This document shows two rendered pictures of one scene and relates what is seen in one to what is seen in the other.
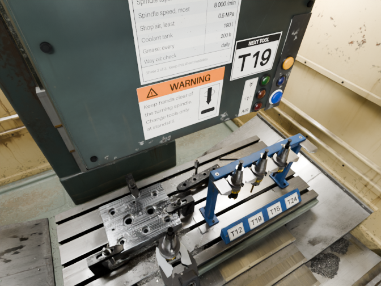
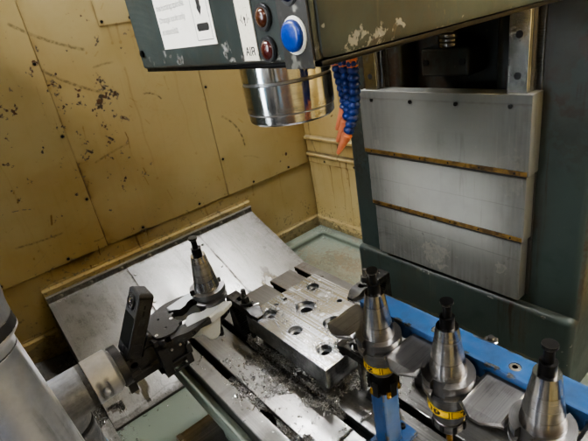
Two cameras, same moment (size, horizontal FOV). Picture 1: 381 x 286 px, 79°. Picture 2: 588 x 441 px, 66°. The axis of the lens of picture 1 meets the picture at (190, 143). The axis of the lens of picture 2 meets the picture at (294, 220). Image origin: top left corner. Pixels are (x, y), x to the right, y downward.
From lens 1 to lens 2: 0.80 m
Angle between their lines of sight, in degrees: 69
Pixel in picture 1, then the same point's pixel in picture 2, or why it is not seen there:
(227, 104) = (222, 24)
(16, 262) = not seen: hidden behind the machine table
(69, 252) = (259, 294)
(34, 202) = (351, 272)
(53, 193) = not seen: hidden behind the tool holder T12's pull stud
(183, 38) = not seen: outside the picture
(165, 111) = (168, 10)
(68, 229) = (289, 279)
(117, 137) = (149, 32)
